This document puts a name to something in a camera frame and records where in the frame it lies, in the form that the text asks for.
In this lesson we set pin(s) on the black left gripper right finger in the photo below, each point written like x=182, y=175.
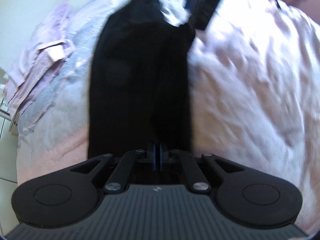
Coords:
x=199, y=175

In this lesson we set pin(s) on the lilac folded sheet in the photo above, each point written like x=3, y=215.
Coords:
x=40, y=61

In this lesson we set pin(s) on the black garment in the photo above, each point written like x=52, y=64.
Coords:
x=139, y=88

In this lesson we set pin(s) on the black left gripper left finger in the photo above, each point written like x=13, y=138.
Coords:
x=114, y=175

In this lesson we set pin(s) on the pink grey woven bedspread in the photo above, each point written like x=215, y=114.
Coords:
x=255, y=88

